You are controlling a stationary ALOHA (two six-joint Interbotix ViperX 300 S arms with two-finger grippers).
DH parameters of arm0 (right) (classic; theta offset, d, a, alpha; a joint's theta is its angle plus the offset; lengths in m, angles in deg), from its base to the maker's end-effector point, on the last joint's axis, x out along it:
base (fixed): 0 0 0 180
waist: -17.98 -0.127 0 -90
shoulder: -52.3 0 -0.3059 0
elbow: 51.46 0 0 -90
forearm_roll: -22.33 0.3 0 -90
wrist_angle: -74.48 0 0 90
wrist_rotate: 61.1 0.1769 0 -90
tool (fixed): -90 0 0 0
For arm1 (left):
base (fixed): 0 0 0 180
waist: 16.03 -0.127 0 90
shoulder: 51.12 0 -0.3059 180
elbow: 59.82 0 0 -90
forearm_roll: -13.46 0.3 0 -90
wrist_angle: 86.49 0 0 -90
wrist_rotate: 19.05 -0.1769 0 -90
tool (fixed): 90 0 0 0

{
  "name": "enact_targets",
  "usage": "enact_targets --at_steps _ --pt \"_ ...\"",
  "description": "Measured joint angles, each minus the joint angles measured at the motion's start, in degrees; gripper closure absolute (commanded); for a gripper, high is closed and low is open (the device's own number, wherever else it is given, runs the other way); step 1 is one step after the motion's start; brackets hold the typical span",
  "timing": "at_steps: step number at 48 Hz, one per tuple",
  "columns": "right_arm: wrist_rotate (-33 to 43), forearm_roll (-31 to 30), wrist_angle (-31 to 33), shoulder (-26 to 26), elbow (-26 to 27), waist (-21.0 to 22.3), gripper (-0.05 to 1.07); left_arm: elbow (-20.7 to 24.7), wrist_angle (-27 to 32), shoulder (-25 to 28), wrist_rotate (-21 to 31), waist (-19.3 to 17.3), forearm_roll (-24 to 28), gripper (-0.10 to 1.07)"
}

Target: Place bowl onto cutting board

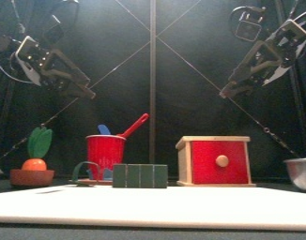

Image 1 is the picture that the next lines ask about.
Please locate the small brown pot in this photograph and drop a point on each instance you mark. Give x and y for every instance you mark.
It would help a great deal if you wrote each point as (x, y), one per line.
(33, 178)

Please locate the grey vertical frame pole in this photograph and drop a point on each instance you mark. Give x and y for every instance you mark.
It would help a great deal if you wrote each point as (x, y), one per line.
(153, 93)

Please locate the red plastic cup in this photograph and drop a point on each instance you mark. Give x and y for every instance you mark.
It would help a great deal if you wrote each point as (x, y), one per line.
(105, 153)

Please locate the metal bowl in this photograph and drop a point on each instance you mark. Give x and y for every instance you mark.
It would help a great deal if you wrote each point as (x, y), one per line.
(301, 173)

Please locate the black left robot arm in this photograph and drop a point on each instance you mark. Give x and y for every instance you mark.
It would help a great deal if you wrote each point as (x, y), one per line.
(2, 43)

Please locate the red drawer with wooden knob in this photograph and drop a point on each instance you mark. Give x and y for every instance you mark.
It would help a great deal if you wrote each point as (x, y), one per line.
(211, 150)

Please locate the orange toy carrot with leaves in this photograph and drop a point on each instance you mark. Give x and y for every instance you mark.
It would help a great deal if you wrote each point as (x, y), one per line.
(34, 164)

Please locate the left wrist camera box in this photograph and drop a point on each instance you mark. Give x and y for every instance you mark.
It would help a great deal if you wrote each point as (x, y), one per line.
(56, 32)

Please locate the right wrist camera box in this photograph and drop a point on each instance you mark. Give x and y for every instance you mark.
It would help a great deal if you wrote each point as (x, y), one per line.
(249, 30)

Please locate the wooden box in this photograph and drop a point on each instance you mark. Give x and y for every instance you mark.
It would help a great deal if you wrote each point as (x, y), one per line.
(185, 162)

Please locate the red plastic spoon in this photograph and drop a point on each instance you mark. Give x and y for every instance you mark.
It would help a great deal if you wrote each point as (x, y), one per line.
(134, 126)

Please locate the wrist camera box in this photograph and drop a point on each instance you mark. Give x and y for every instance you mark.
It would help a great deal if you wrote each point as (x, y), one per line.
(56, 32)
(249, 30)

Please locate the blue plastic utensil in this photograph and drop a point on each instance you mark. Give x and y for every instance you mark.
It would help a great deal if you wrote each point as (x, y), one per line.
(105, 129)

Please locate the blue base under cup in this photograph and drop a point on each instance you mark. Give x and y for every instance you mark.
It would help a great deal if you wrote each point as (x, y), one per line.
(109, 174)

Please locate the small green toy piece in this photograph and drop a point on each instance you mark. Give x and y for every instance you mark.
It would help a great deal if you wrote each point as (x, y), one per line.
(88, 162)

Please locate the white plastic cutting board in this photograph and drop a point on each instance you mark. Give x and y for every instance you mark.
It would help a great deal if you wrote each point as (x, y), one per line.
(152, 206)

